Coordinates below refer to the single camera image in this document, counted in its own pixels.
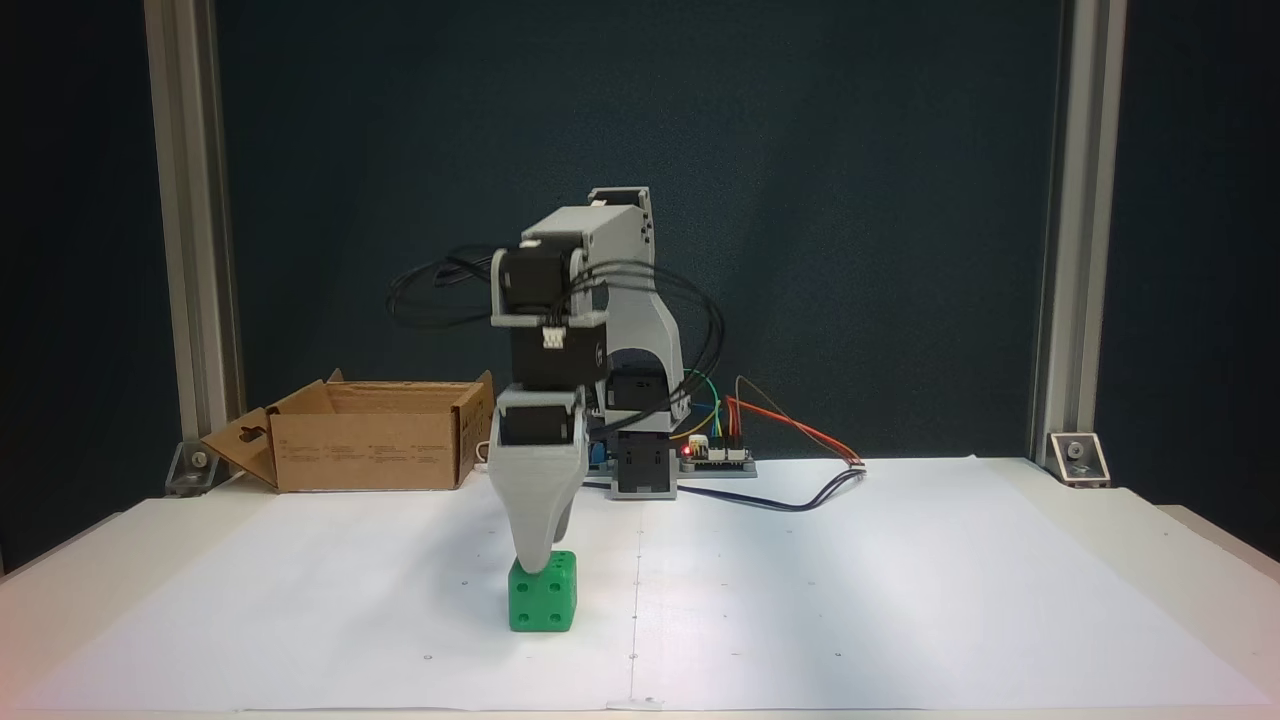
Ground black cable with white connector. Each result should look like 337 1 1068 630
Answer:
680 462 869 514

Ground green jumper wire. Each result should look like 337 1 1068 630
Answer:
688 371 725 441

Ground orange red jumper wires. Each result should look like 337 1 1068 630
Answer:
724 394 867 468

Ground green dice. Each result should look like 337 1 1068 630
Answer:
508 550 578 634

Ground aluminium frame post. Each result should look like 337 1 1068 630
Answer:
144 0 247 473
1029 0 1129 467

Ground small white-connector circuit board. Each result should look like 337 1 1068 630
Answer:
677 434 759 480

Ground black servo cable loops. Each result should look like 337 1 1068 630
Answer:
386 246 503 333
588 260 728 443

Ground brown cardboard box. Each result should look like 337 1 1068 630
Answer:
200 369 497 493

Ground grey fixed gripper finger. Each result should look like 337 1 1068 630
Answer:
489 455 587 577

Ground metal corner bracket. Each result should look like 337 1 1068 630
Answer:
1047 431 1112 489
165 440 217 497

